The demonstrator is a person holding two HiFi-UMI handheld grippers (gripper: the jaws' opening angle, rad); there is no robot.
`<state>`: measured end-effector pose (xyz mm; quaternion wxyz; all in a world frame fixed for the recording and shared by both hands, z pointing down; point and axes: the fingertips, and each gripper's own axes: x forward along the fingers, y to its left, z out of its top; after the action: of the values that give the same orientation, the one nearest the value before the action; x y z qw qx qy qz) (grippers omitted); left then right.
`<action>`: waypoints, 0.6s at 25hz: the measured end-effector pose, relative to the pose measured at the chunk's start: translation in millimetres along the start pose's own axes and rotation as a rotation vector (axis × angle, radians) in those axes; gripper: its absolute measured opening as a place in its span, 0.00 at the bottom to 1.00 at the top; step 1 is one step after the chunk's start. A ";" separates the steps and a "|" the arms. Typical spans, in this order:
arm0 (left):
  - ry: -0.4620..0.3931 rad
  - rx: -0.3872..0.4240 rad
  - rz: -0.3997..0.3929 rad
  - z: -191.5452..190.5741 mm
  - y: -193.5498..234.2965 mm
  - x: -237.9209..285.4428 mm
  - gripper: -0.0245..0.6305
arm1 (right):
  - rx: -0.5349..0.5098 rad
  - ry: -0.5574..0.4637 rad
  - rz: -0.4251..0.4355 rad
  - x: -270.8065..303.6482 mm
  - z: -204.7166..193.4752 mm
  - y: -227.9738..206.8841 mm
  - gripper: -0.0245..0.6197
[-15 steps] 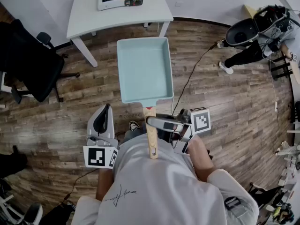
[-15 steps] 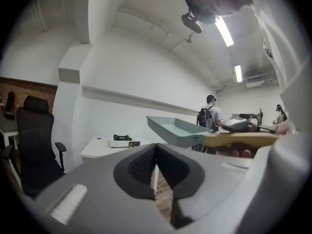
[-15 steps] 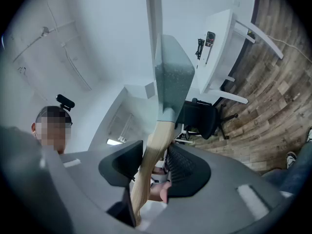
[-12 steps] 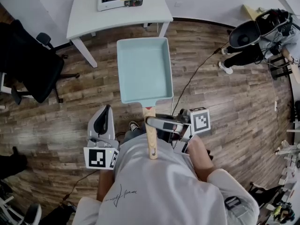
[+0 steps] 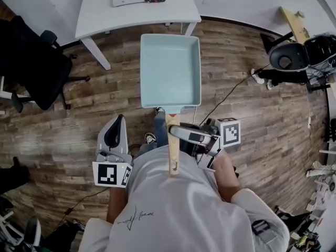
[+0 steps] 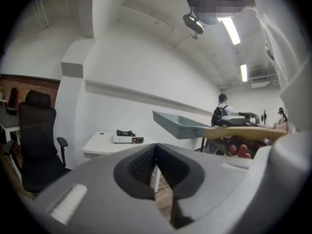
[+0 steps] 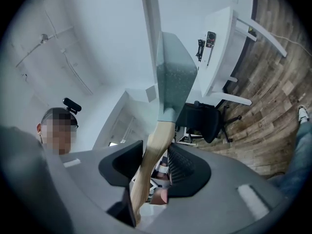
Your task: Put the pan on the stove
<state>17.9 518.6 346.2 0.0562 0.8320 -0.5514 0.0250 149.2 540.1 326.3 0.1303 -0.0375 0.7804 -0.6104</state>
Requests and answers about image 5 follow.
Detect black office chair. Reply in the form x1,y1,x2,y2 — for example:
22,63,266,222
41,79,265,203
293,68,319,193
0,15,91,113

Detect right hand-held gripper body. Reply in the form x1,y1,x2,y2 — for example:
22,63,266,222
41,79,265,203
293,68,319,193
181,117,242,172

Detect light blue rectangular pan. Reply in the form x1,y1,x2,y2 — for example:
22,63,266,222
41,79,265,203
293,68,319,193
140,33,202,177

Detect white table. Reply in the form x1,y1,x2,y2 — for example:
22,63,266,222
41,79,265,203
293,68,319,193
75,0,202,71

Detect black cable with plug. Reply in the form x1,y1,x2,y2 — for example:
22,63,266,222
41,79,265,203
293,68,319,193
52,187,110,222

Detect long black floor cable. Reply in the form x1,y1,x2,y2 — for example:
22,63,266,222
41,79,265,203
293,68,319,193
198,64,271,126

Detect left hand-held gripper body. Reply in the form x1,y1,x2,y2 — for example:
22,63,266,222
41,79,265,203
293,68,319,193
92,130,133,189

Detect black bag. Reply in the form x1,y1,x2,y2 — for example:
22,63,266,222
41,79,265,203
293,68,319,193
0,155,30,194

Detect person's blue jeans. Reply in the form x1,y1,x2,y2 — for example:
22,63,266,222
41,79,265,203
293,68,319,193
131,111,170,157

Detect open grey hard case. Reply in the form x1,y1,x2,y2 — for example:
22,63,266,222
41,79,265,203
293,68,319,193
268,34,336,72

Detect person's right forearm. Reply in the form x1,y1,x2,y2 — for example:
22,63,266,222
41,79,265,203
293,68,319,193
212,149,243,205

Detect person's left forearm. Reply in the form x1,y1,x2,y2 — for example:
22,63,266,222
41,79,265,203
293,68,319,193
107,186,132,224

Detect person's white shirt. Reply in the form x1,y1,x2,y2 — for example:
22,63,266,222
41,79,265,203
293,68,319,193
78,144,291,252

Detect wooden plank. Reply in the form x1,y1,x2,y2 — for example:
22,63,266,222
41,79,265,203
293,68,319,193
279,6,311,45

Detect tangle of cables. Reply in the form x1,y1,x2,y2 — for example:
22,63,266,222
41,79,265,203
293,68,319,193
306,60,336,92

